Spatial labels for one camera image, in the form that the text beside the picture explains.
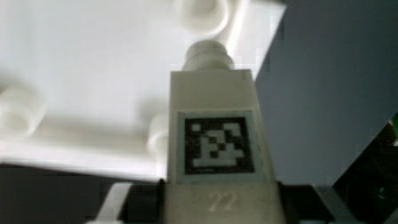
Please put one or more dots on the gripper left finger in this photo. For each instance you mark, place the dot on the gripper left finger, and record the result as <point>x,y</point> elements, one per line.
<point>134,204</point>

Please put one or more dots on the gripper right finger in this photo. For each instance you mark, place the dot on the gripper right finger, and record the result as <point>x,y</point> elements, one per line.
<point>313,205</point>

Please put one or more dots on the white table leg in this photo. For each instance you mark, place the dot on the white table leg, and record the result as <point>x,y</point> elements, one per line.
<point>221,189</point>

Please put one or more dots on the white square table top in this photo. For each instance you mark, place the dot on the white square table top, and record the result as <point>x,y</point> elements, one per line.
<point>89,52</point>

